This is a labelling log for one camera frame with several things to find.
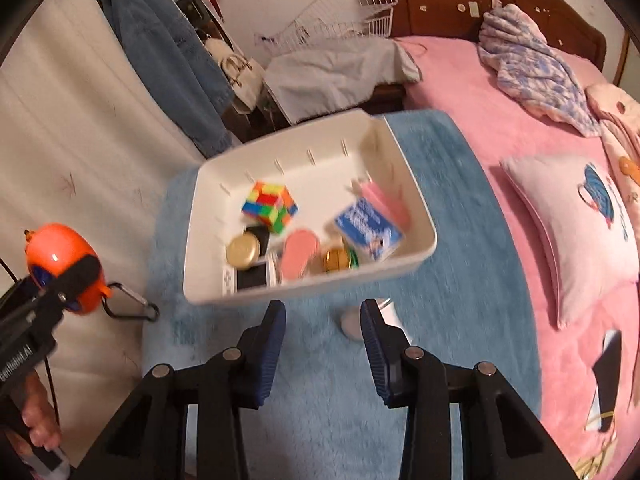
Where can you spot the white compact camera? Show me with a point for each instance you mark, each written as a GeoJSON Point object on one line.
{"type": "Point", "coordinates": [250, 277]}

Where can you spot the green and gold small jar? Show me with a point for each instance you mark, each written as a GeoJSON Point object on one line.
{"type": "Point", "coordinates": [336, 259]}

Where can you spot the pink bear-print quilt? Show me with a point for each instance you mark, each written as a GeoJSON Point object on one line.
{"type": "Point", "coordinates": [615, 110]}

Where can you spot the person's left hand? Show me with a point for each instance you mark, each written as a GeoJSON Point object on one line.
{"type": "Point", "coordinates": [42, 420]}

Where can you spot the pink printed pillow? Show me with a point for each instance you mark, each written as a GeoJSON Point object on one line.
{"type": "Point", "coordinates": [565, 220]}

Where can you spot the white patterned curtain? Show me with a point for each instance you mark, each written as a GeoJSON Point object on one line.
{"type": "Point", "coordinates": [100, 135]}

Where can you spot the grey cloth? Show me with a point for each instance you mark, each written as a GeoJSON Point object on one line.
{"type": "Point", "coordinates": [330, 75]}

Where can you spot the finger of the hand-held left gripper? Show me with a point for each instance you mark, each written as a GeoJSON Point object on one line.
{"type": "Point", "coordinates": [70, 282]}

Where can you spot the beige house-shaped sharpener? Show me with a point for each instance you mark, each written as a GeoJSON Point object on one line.
{"type": "Point", "coordinates": [350, 325]}

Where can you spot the orange round toy with carabiner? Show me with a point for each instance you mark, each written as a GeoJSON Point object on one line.
{"type": "Point", "coordinates": [55, 250]}

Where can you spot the purple floral blanket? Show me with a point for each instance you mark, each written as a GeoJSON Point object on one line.
{"type": "Point", "coordinates": [530, 70]}

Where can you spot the white plastic storage box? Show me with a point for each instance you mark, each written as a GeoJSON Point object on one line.
{"type": "Point", "coordinates": [210, 200]}

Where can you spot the white handbag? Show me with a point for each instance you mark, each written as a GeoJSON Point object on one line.
{"type": "Point", "coordinates": [240, 80]}

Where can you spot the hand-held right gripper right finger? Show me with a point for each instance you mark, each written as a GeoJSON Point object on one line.
{"type": "Point", "coordinates": [377, 355]}

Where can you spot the multicoloured puzzle cube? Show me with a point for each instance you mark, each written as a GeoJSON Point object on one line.
{"type": "Point", "coordinates": [270, 207]}

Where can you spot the pink bed sheet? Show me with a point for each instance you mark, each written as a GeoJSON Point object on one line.
{"type": "Point", "coordinates": [475, 110]}

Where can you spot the round gold-lidded tin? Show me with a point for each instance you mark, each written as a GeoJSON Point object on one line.
{"type": "Point", "coordinates": [244, 250]}

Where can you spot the blue-labelled clear floss box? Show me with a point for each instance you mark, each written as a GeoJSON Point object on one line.
{"type": "Point", "coordinates": [367, 227]}

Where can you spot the blue denim jacket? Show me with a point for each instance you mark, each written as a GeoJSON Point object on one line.
{"type": "Point", "coordinates": [165, 50]}

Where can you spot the pink heart-shaped case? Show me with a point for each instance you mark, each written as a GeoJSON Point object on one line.
{"type": "Point", "coordinates": [297, 255]}

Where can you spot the dark wooden headboard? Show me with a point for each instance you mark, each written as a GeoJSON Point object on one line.
{"type": "Point", "coordinates": [440, 10]}

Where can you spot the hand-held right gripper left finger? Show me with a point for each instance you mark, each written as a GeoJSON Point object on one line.
{"type": "Point", "coordinates": [265, 355]}

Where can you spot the blue fluffy blanket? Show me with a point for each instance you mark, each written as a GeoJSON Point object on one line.
{"type": "Point", "coordinates": [450, 260]}

